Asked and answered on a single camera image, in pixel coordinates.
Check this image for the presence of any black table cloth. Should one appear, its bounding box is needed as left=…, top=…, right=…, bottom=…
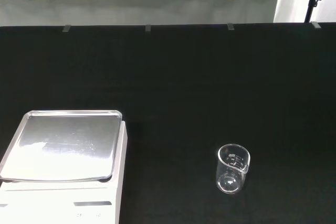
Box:
left=0, top=22, right=336, bottom=224

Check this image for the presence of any white electronic balance steel pan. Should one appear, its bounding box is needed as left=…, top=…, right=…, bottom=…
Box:
left=0, top=109, right=129, bottom=224

